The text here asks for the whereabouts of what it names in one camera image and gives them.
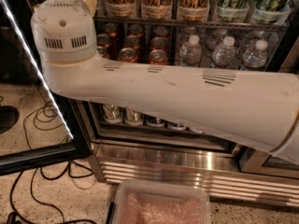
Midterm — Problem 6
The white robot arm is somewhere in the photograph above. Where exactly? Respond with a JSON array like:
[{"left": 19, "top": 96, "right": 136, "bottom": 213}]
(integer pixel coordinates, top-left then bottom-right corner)
[{"left": 31, "top": 0, "right": 299, "bottom": 164}]

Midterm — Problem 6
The second row left coke can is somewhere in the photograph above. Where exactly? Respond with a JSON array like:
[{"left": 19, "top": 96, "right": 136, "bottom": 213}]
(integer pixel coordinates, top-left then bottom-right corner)
[{"left": 96, "top": 34, "right": 112, "bottom": 49}]

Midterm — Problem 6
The second row coke can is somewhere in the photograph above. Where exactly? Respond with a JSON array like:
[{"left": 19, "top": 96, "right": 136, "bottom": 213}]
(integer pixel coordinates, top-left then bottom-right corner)
[
  {"left": 150, "top": 37, "right": 167, "bottom": 51},
  {"left": 123, "top": 35, "right": 141, "bottom": 50},
  {"left": 96, "top": 34, "right": 112, "bottom": 49}
]

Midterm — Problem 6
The second row middle coke can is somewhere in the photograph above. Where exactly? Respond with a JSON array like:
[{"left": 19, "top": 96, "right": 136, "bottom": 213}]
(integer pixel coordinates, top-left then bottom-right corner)
[{"left": 123, "top": 35, "right": 141, "bottom": 50}]

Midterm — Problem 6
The front middle coca-cola can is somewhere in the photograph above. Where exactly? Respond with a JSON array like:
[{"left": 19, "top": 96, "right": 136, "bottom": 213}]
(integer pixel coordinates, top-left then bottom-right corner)
[{"left": 118, "top": 48, "right": 137, "bottom": 63}]

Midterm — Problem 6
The second row right coke can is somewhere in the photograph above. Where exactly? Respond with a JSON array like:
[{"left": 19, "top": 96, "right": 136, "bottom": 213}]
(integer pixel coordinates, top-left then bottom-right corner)
[{"left": 150, "top": 37, "right": 167, "bottom": 51}]

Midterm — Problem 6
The front right coca-cola can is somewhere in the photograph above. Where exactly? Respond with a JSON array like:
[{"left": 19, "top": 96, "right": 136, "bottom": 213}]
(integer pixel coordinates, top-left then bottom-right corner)
[{"left": 149, "top": 49, "right": 167, "bottom": 65}]

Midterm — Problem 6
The left green soda can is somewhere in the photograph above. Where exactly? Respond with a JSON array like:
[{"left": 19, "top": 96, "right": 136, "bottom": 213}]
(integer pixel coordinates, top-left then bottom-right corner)
[{"left": 102, "top": 104, "right": 121, "bottom": 123}]

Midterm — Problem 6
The green soda can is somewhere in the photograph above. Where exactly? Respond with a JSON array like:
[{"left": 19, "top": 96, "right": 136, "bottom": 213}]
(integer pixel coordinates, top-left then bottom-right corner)
[
  {"left": 125, "top": 109, "right": 143, "bottom": 126},
  {"left": 102, "top": 104, "right": 121, "bottom": 123}
]

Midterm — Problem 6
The left pepsi can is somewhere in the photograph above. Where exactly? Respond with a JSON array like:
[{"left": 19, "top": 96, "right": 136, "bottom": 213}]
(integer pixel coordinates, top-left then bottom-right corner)
[{"left": 147, "top": 116, "right": 164, "bottom": 128}]

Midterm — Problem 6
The pepsi can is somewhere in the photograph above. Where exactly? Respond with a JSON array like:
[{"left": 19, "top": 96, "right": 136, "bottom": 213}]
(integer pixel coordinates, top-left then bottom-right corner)
[
  {"left": 147, "top": 116, "right": 164, "bottom": 128},
  {"left": 167, "top": 122, "right": 187, "bottom": 131}
]

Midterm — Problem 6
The glass fridge door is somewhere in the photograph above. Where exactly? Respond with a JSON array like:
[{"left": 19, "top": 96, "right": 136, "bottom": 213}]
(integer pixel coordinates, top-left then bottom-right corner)
[{"left": 0, "top": 0, "right": 91, "bottom": 175}]

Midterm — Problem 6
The stainless steel fridge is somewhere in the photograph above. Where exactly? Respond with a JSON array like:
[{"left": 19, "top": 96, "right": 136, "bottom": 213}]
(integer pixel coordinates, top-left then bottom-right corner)
[{"left": 21, "top": 0, "right": 299, "bottom": 208}]

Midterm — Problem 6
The right pepsi can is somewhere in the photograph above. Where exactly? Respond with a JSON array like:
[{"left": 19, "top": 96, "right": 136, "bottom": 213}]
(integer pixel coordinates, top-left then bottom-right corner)
[{"left": 167, "top": 122, "right": 187, "bottom": 131}]

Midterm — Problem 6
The left front water bottle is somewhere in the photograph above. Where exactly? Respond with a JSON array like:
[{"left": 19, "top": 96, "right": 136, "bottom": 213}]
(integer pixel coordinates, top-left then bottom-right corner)
[{"left": 178, "top": 35, "right": 202, "bottom": 67}]

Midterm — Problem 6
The water bottle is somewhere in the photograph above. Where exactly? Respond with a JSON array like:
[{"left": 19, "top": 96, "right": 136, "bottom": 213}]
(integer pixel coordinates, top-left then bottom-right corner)
[
  {"left": 178, "top": 35, "right": 202, "bottom": 67},
  {"left": 210, "top": 36, "right": 236, "bottom": 69},
  {"left": 240, "top": 39, "right": 268, "bottom": 71}
]

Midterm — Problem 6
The middle front water bottle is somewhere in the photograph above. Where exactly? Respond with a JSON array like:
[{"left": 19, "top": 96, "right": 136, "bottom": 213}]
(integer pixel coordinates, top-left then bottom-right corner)
[{"left": 210, "top": 36, "right": 236, "bottom": 69}]

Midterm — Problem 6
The right front water bottle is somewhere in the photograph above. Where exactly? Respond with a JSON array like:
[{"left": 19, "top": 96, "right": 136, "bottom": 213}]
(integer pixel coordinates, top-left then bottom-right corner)
[{"left": 240, "top": 39, "right": 268, "bottom": 71}]

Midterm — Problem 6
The clear plastic bin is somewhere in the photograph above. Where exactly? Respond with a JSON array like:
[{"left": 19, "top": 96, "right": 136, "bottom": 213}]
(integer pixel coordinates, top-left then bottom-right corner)
[{"left": 107, "top": 179, "right": 211, "bottom": 224}]

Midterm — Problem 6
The top wire shelf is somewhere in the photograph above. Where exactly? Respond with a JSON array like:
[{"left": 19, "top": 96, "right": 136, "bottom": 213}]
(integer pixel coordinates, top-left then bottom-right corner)
[{"left": 94, "top": 15, "right": 290, "bottom": 32}]

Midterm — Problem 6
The black floor cable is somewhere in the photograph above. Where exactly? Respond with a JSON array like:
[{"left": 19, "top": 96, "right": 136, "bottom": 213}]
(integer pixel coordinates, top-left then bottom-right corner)
[{"left": 7, "top": 161, "right": 98, "bottom": 224}]

